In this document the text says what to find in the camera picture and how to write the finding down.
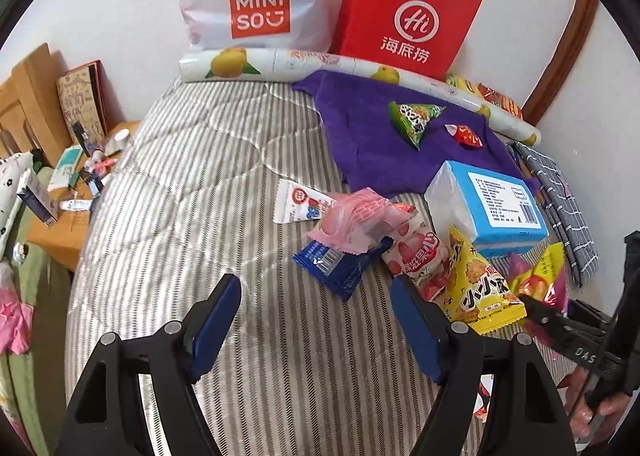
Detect person's right hand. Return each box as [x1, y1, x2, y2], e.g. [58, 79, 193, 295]
[556, 367, 636, 442]

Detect blue tissue pack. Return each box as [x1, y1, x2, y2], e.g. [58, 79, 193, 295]
[424, 161, 548, 257]

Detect dark blue snack pack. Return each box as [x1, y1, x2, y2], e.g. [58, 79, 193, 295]
[293, 236, 393, 302]

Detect orange chips bag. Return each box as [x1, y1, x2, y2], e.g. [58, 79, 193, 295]
[477, 83, 524, 120]

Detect pink snack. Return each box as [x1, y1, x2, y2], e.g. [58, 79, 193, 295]
[307, 187, 416, 255]

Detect white black dotted pillow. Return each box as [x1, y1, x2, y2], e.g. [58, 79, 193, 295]
[0, 153, 34, 255]

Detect patterned book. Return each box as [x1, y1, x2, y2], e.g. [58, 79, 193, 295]
[55, 60, 111, 143]

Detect yellow chips bag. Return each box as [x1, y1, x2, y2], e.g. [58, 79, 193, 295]
[445, 72, 483, 98]

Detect purple towel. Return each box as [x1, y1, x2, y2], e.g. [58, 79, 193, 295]
[292, 71, 524, 198]

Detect red Haidilao paper bag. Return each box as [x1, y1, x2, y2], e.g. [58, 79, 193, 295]
[330, 0, 483, 80]

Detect grey checked folded cloth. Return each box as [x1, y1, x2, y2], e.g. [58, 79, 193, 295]
[511, 142, 599, 288]

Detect lemon print rolled mat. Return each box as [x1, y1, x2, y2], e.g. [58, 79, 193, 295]
[178, 46, 542, 147]

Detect green triangular snack pack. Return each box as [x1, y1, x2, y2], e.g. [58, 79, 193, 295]
[388, 101, 446, 150]

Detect white red lychee jelly pack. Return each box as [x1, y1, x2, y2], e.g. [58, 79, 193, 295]
[382, 213, 449, 302]

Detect small red snack pack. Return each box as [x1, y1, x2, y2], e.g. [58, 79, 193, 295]
[445, 124, 484, 149]

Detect wooden bedside table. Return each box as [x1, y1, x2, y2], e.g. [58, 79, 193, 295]
[26, 121, 140, 273]

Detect white red small sachet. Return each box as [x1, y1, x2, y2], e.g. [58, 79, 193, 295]
[272, 179, 335, 224]

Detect yellow crispy snack pack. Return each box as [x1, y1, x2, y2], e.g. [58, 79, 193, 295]
[435, 225, 527, 335]

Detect brown wooden door frame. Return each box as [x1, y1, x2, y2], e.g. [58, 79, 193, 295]
[523, 0, 600, 125]

